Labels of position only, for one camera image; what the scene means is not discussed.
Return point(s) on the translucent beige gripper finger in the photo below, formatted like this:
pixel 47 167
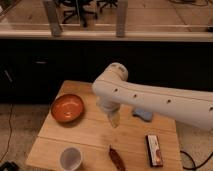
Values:
pixel 114 119

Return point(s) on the white ceramic cup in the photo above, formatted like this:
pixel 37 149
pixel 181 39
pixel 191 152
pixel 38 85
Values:
pixel 70 159

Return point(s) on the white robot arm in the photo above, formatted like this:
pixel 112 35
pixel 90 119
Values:
pixel 188 106

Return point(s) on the orange ceramic bowl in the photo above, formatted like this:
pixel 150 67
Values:
pixel 67 107

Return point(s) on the blue sponge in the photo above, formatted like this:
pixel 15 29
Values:
pixel 142 114

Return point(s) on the black chocolate bar box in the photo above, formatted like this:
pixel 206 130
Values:
pixel 154 152

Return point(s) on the black office chair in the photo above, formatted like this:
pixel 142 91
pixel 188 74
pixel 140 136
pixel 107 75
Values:
pixel 106 2
pixel 78 10

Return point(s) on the black device floor corner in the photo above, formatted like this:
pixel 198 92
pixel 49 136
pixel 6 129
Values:
pixel 9 166

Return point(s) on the right grey metal post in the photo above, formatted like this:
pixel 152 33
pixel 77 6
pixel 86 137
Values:
pixel 121 17

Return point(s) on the grey metal post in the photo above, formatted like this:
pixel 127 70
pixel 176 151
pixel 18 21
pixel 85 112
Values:
pixel 50 9
pixel 121 17

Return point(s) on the left grey metal post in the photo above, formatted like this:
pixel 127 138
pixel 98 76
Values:
pixel 50 9

